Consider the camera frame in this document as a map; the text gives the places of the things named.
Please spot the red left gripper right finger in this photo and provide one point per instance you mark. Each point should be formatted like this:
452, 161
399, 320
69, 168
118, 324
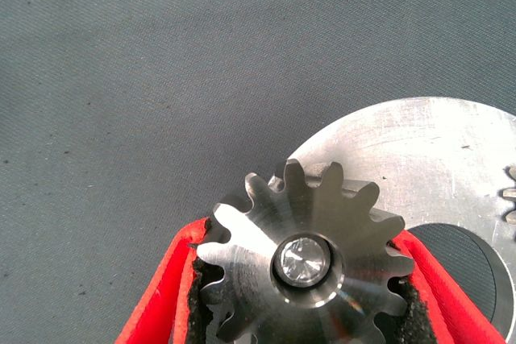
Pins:
443, 312

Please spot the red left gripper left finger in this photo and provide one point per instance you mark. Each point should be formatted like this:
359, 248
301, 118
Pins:
161, 312

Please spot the large steel gear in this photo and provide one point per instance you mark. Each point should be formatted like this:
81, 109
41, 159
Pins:
262, 279

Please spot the small steel gear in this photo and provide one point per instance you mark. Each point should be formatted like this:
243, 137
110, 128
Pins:
511, 195

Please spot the round metal plate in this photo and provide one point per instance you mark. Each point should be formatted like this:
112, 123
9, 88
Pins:
423, 158

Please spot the dark grey table cloth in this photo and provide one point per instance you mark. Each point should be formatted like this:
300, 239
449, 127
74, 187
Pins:
161, 78

